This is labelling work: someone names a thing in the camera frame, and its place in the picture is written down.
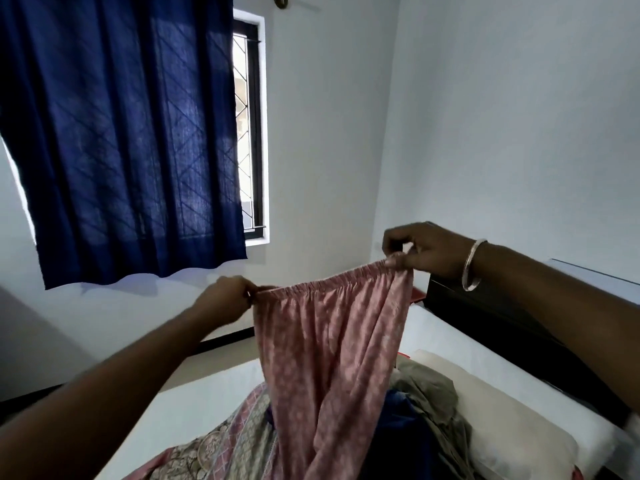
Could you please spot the person's right hand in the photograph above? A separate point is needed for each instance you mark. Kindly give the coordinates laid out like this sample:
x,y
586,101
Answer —
x,y
434,249

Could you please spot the person's left hand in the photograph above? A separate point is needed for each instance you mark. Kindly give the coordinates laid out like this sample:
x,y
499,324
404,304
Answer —
x,y
225,297

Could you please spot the person's left fingers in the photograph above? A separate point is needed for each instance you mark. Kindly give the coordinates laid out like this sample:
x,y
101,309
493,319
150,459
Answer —
x,y
251,294

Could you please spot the person's right thumb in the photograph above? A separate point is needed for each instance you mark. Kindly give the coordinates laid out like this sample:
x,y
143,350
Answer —
x,y
400,259

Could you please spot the pink patterned elastic-waist pants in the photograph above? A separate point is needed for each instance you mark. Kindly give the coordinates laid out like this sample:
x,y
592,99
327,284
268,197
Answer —
x,y
325,364

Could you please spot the person's right forearm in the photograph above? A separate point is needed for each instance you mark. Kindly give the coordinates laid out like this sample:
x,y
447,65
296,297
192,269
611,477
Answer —
x,y
560,314

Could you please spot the person's left forearm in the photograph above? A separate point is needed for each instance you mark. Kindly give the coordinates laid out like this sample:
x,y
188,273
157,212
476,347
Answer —
x,y
95,384

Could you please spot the silver bangle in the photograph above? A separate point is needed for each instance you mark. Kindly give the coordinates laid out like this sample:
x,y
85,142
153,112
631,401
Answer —
x,y
472,264

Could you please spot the dark wooden headboard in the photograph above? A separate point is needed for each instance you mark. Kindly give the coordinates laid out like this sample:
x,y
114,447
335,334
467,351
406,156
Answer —
x,y
505,319

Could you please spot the olive green garment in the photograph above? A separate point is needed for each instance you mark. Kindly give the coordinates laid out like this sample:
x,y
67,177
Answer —
x,y
440,399

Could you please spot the patterned pink beige cloth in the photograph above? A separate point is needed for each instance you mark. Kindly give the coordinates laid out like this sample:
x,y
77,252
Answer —
x,y
225,439

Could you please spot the black-framed window with grille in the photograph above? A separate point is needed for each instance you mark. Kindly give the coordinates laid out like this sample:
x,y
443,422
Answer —
x,y
248,129

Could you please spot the dark blue garment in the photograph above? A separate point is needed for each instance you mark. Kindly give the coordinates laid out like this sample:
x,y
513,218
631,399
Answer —
x,y
400,439

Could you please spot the white pillow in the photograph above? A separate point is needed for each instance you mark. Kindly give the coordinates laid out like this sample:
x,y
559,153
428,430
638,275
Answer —
x,y
520,424

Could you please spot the dark blue curtain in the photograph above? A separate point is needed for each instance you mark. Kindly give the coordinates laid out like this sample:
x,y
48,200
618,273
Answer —
x,y
120,134

